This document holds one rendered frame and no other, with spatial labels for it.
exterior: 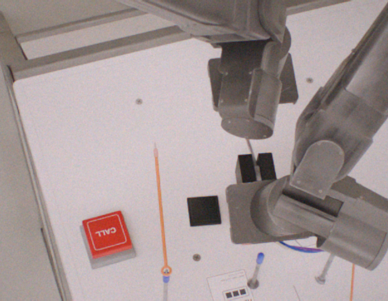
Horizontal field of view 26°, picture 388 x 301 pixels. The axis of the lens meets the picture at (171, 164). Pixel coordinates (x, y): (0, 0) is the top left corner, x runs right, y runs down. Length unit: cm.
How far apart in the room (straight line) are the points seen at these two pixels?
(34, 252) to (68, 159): 114
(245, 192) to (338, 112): 19
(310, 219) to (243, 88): 16
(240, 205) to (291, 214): 11
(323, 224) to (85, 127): 44
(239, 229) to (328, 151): 18
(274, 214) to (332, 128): 10
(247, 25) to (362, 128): 16
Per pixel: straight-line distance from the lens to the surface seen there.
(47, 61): 123
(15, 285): 228
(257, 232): 92
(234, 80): 89
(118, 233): 103
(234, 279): 105
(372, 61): 77
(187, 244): 107
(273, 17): 86
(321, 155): 78
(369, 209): 83
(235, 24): 83
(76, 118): 116
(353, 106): 77
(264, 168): 102
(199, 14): 78
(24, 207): 220
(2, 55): 154
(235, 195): 92
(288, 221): 82
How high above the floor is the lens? 204
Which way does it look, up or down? 66 degrees down
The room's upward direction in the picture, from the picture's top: 140 degrees clockwise
